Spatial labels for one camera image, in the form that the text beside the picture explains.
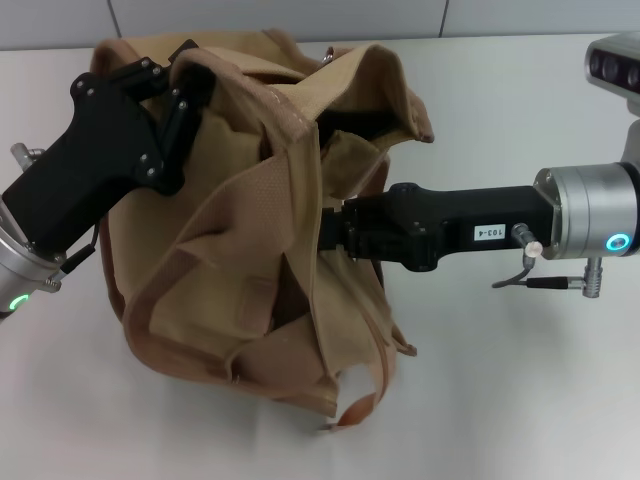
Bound left gripper cable with plug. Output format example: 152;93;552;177
10;142;101;277

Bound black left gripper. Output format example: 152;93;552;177
0;38;208;257

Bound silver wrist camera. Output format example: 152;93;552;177
585;33;640;96

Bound khaki canvas food bag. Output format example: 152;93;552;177
89;29;435;434

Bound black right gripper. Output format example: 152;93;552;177
319;181;557;274

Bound right gripper cable with plug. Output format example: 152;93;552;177
491;222;609;299

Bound gripper cable with plug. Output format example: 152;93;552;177
10;142;101;277
491;222;609;299

